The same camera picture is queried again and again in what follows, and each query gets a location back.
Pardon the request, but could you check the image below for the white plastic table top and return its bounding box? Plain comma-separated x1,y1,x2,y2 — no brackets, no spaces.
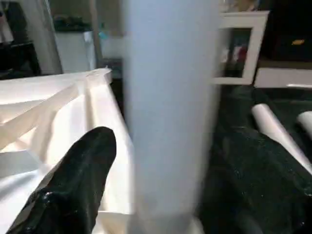
0,68,206,234

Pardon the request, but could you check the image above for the black work mat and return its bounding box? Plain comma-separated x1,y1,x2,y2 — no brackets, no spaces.
0,58,312,234

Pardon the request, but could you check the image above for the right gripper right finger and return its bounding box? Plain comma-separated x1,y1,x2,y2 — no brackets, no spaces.
202,126,312,234

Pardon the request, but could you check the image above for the white glass door cabinet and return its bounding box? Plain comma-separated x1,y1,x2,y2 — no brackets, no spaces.
214,11,270,86

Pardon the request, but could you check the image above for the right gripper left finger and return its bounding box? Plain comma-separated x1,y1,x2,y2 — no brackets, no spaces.
6,127,117,234

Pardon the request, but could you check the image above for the white drawer unit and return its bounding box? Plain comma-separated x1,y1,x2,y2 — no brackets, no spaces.
253,66,312,90

